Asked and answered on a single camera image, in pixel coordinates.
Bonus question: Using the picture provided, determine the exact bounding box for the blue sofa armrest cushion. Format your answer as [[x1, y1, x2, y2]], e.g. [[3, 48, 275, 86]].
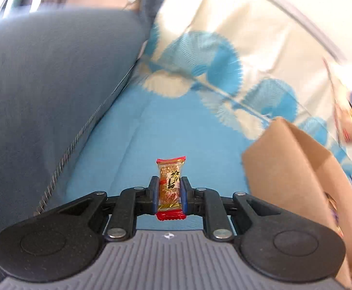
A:
[[0, 8, 152, 281]]

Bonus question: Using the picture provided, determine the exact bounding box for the blue white patterned sofa cover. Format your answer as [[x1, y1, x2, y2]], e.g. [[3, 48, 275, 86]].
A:
[[53, 0, 352, 203]]

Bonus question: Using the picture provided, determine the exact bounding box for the small red gold candy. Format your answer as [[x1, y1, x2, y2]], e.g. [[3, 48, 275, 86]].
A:
[[156, 156, 186, 221]]

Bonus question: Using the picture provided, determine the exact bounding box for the brown cardboard box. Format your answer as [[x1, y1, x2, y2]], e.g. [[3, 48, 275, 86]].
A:
[[242, 118, 352, 289]]

